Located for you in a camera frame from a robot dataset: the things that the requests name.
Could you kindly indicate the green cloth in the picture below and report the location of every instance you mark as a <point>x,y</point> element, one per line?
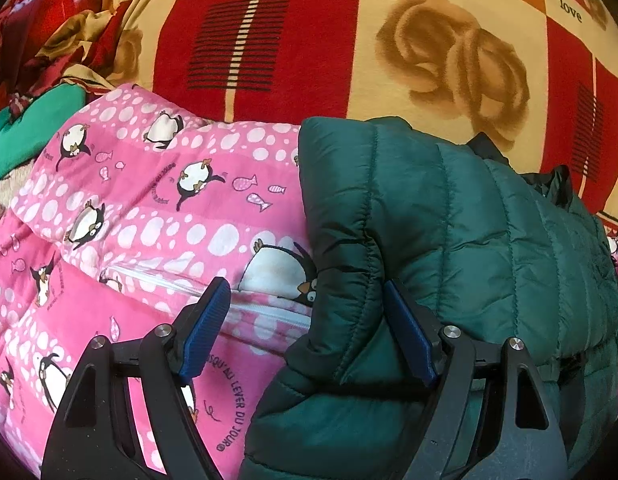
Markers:
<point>34,120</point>

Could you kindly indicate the dark green puffer jacket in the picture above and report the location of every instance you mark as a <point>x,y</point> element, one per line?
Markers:
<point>454,240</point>

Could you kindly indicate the pink penguin print quilt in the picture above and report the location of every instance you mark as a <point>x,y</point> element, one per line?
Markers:
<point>139,220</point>

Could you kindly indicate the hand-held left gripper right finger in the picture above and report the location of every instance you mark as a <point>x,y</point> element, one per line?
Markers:
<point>413,342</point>

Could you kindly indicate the red floral blanket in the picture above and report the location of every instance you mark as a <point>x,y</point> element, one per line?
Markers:
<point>44,25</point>

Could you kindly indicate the rose print checked blanket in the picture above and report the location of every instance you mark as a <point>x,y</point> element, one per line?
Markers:
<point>349,45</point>

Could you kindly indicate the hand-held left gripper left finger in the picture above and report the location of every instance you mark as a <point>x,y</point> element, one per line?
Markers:
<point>205,329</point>

